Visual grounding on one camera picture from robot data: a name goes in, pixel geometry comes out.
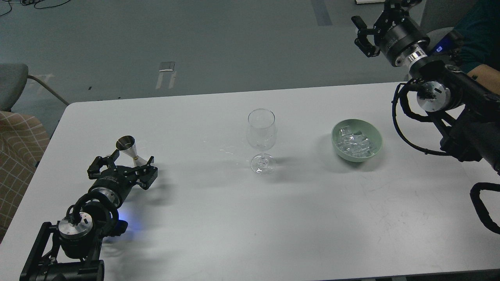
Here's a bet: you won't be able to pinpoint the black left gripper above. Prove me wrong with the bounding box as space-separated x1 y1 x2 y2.
87 151 158 207

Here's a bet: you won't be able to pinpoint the grey chair left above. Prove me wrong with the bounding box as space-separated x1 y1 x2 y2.
0 63 70 112

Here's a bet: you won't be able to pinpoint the black floor cables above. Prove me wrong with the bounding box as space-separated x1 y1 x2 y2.
0 0 71 17

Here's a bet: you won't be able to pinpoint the metal floor plate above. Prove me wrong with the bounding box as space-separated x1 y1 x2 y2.
158 61 175 72

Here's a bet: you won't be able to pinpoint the steel double jigger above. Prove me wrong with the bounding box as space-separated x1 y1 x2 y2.
116 135 155 167

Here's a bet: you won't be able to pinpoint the person in teal shirt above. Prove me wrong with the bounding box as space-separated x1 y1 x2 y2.
454 0 500 94

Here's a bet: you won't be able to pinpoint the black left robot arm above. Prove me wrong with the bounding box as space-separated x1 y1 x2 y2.
19 150 158 281

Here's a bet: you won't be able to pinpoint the green bowl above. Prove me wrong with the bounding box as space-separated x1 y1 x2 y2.
331 119 383 162

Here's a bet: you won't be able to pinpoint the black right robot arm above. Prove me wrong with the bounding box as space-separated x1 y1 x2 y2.
351 0 499 173

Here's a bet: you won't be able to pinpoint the clear ice cubes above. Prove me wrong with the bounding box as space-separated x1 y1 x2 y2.
336 126 377 158

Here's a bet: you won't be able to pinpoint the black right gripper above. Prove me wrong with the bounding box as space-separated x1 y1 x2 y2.
351 0 430 66

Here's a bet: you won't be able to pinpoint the grey office chair right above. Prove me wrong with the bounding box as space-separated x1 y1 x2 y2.
406 0 479 80

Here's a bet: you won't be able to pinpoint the beige checkered cloth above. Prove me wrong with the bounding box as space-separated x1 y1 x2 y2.
0 111 50 239

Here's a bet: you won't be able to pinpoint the clear wine glass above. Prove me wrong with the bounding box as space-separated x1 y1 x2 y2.
246 108 277 174

